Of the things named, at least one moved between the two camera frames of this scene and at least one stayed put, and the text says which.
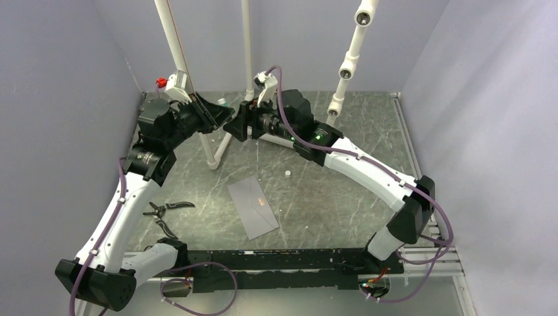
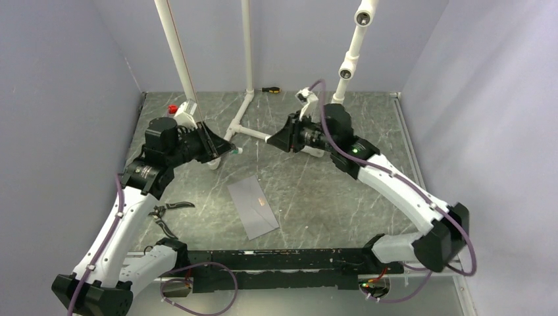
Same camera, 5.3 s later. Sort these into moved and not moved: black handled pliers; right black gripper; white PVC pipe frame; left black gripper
Moved: left black gripper; right black gripper
Not moved: black handled pliers; white PVC pipe frame
